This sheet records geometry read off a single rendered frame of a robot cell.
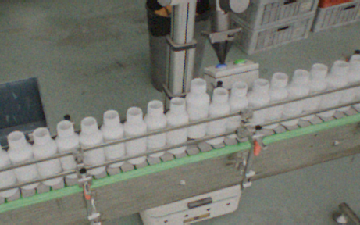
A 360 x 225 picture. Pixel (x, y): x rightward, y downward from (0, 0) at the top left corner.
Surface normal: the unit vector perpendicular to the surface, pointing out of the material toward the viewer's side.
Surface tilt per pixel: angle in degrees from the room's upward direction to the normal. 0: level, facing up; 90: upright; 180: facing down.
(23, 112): 90
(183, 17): 90
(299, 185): 0
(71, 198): 90
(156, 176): 90
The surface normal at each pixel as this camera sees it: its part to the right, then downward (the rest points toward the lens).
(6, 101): 0.28, 0.64
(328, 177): -0.05, -0.73
